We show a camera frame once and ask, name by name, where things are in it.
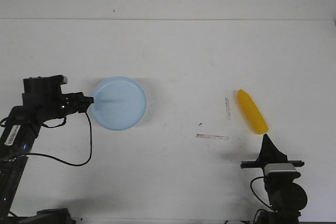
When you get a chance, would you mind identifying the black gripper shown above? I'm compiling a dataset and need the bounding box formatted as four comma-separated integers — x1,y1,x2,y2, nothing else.
240,134,305,179
22,74,94,119

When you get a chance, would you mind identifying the light blue round plate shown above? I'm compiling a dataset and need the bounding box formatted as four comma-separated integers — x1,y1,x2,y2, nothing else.
90,76,148,131

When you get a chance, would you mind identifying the yellow corn cob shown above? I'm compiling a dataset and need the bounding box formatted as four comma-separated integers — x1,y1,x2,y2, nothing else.
237,90,269,135

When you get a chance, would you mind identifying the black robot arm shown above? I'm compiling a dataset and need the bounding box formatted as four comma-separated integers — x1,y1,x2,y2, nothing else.
240,134,308,223
1,74,94,220

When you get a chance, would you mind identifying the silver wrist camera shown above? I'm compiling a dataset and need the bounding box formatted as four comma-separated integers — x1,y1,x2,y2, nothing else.
263,163,301,178
60,76,68,85

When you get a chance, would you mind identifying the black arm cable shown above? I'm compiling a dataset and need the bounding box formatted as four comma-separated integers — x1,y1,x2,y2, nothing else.
250,176,271,209
0,111,92,167

